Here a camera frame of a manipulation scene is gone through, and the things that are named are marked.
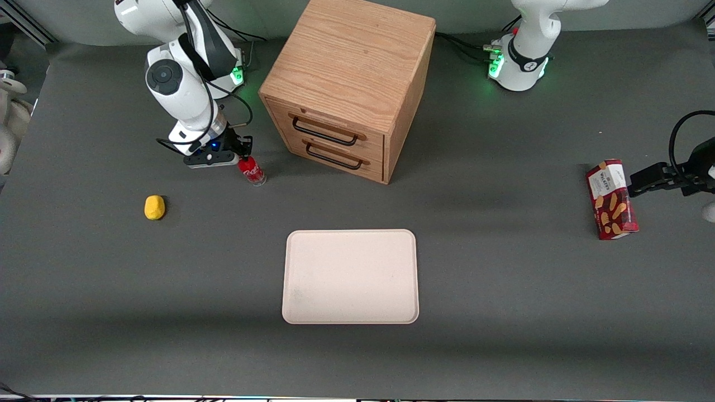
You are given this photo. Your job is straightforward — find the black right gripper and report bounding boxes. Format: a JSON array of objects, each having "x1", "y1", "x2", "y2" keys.
[{"x1": 197, "y1": 127, "x2": 254, "y2": 159}]

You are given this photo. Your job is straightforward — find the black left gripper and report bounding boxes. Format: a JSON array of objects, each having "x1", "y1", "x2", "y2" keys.
[{"x1": 628, "y1": 140, "x2": 715, "y2": 197}]

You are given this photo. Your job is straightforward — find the red coke bottle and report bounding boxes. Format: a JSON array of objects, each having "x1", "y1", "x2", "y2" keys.
[{"x1": 238, "y1": 156, "x2": 267, "y2": 187}]

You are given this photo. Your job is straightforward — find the cream rectangular plastic tray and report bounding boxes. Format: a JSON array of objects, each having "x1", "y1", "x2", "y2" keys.
[{"x1": 282, "y1": 229, "x2": 420, "y2": 325}]

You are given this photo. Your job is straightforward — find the red tartan shortbread box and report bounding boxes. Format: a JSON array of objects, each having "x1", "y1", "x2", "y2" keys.
[{"x1": 586, "y1": 159, "x2": 640, "y2": 241}]

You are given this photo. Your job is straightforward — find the wooden drawer front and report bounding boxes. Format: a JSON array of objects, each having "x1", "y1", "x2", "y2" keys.
[
  {"x1": 282, "y1": 127, "x2": 386, "y2": 184},
  {"x1": 267, "y1": 99, "x2": 386, "y2": 160}
]

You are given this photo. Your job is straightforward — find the wooden two-drawer cabinet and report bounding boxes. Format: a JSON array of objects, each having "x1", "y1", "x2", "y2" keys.
[{"x1": 259, "y1": 0, "x2": 436, "y2": 185}]

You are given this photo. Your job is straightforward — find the white rounded equipment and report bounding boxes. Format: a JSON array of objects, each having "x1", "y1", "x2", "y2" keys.
[{"x1": 0, "y1": 68, "x2": 31, "y2": 175}]

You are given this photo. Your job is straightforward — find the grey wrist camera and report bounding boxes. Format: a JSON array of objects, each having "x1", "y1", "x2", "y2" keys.
[{"x1": 184, "y1": 151, "x2": 237, "y2": 169}]

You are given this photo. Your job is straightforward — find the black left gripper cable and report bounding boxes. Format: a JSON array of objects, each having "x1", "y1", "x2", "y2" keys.
[{"x1": 669, "y1": 110, "x2": 715, "y2": 171}]

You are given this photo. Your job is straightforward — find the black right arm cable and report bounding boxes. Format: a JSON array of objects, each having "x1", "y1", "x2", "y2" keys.
[{"x1": 156, "y1": 0, "x2": 254, "y2": 156}]

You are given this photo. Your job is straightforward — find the black drawer handle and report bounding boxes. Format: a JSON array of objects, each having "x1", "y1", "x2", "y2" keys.
[
  {"x1": 289, "y1": 113, "x2": 368, "y2": 147},
  {"x1": 303, "y1": 140, "x2": 370, "y2": 170}
]

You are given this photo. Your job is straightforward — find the black right base cables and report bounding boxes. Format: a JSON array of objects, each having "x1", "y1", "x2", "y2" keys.
[{"x1": 207, "y1": 8, "x2": 268, "y2": 69}]

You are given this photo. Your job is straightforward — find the black base cables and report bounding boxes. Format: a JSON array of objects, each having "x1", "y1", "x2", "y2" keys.
[
  {"x1": 207, "y1": 8, "x2": 268, "y2": 69},
  {"x1": 435, "y1": 16, "x2": 523, "y2": 63}
]

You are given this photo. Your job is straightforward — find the black left base cables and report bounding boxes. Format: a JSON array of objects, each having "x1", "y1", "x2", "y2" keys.
[{"x1": 435, "y1": 16, "x2": 523, "y2": 63}]

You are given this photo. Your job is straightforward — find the aluminium frame profile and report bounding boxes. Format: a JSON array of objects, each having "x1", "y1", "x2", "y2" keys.
[{"x1": 0, "y1": 0, "x2": 58, "y2": 46}]

